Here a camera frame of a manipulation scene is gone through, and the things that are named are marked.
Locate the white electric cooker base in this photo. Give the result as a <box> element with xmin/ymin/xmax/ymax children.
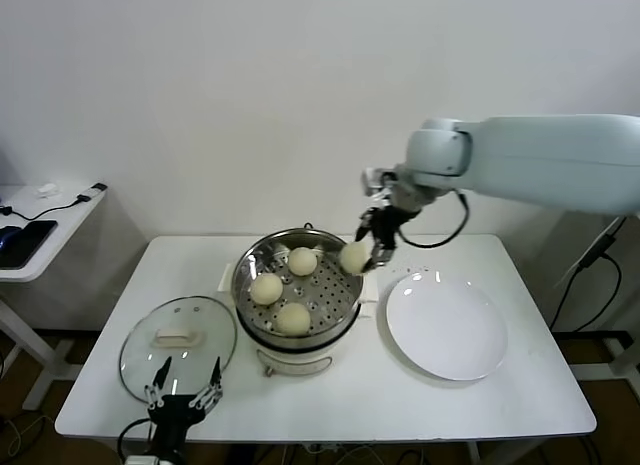
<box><xmin>234</xmin><ymin>299</ymin><xmax>374</xmax><ymax>379</ymax></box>

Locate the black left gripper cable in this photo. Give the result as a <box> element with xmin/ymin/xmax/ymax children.
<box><xmin>116</xmin><ymin>417</ymin><xmax>151</xmax><ymax>459</ymax></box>

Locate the white side table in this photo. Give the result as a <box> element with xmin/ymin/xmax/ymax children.
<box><xmin>0</xmin><ymin>182</ymin><xmax>109</xmax><ymax>411</ymax></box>

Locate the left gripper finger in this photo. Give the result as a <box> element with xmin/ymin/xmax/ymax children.
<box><xmin>192</xmin><ymin>357</ymin><xmax>224</xmax><ymax>417</ymax></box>
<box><xmin>143</xmin><ymin>355</ymin><xmax>173</xmax><ymax>409</ymax></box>

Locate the stainless steel steamer basket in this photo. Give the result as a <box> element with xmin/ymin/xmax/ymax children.
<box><xmin>218</xmin><ymin>228</ymin><xmax>380</xmax><ymax>349</ymax></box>

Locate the black smartphone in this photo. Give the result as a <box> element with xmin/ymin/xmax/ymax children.
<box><xmin>0</xmin><ymin>219</ymin><xmax>60</xmax><ymax>270</ymax></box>

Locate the grey usb adapter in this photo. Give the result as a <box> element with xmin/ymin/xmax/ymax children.
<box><xmin>79</xmin><ymin>182</ymin><xmax>109</xmax><ymax>202</ymax></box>

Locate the glass pot lid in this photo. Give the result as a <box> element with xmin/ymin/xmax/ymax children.
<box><xmin>118</xmin><ymin>294</ymin><xmax>238</xmax><ymax>404</ymax></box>

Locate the blue computer mouse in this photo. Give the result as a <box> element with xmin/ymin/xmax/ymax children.
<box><xmin>0</xmin><ymin>225</ymin><xmax>24</xmax><ymax>251</ymax></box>

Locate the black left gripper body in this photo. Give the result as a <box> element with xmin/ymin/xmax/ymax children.
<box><xmin>148</xmin><ymin>394</ymin><xmax>209</xmax><ymax>452</ymax></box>

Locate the white steamed baozi bun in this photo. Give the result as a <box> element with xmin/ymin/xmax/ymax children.
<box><xmin>338</xmin><ymin>241</ymin><xmax>374</xmax><ymax>275</ymax></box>
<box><xmin>275</xmin><ymin>302</ymin><xmax>312</xmax><ymax>336</ymax></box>
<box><xmin>288</xmin><ymin>247</ymin><xmax>319</xmax><ymax>277</ymax></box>
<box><xmin>249</xmin><ymin>273</ymin><xmax>285</xmax><ymax>306</ymax></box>

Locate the white round plate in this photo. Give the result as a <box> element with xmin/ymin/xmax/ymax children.
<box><xmin>385</xmin><ymin>270</ymin><xmax>510</xmax><ymax>382</ymax></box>

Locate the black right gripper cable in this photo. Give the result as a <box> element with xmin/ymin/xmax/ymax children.
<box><xmin>399</xmin><ymin>189</ymin><xmax>472</xmax><ymax>249</ymax></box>

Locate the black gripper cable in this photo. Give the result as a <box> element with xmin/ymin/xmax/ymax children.
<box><xmin>399</xmin><ymin>189</ymin><xmax>472</xmax><ymax>249</ymax></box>
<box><xmin>116</xmin><ymin>417</ymin><xmax>151</xmax><ymax>459</ymax></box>

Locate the black power adapter cable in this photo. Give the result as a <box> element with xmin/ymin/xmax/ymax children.
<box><xmin>549</xmin><ymin>233</ymin><xmax>624</xmax><ymax>332</ymax></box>

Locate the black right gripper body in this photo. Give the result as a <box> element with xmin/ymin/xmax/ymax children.
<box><xmin>368</xmin><ymin>208</ymin><xmax>407</xmax><ymax>252</ymax></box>

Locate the thin black usb cable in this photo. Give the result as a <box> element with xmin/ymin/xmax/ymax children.
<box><xmin>0</xmin><ymin>197</ymin><xmax>84</xmax><ymax>221</ymax></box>

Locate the white hanging cable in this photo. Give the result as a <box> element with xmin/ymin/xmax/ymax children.
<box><xmin>552</xmin><ymin>214</ymin><xmax>629</xmax><ymax>289</ymax></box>

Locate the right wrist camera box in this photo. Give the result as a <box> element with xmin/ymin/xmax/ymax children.
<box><xmin>362</xmin><ymin>167</ymin><xmax>389</xmax><ymax>197</ymax></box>

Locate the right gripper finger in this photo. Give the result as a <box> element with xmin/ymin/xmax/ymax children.
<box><xmin>355</xmin><ymin>210</ymin><xmax>374</xmax><ymax>242</ymax></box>
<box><xmin>364</xmin><ymin>245</ymin><xmax>397</xmax><ymax>276</ymax></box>

